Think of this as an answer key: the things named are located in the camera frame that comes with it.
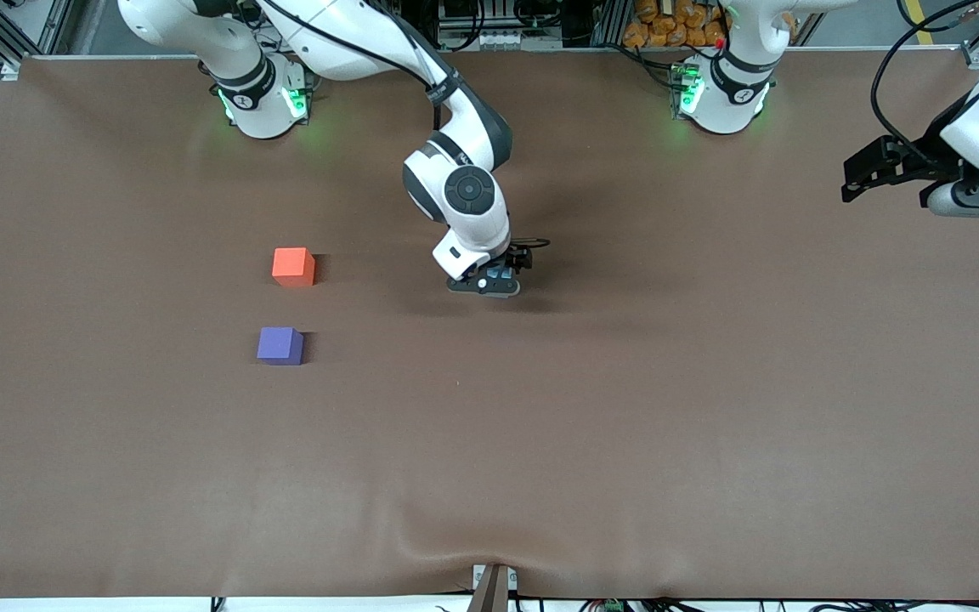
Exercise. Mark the green terminal connector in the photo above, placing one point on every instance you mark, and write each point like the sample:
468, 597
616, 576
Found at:
613, 606

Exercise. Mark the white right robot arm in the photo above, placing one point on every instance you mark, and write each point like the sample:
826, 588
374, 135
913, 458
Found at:
345, 42

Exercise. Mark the orange foam block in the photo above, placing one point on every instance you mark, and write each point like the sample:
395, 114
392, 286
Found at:
292, 265

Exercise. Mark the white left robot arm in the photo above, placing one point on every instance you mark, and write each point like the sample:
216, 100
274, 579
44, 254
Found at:
732, 93

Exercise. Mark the purple foam block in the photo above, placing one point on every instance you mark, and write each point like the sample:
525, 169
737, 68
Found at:
279, 344

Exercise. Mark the electrical control box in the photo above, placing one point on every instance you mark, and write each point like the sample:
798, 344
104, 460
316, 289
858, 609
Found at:
489, 38

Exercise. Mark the orange objects pile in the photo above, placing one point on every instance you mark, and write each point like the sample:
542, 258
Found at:
668, 30

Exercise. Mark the metal table edge bracket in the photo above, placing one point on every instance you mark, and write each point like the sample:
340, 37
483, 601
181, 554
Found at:
494, 591

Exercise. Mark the blue foam block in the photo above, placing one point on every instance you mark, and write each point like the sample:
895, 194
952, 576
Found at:
502, 274

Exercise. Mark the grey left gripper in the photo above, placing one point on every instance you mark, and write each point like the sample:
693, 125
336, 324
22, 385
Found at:
923, 154

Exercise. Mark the brown table cover mat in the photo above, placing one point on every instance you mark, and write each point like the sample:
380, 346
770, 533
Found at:
625, 382

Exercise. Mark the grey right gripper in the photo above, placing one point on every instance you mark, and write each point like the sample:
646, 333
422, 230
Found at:
517, 257

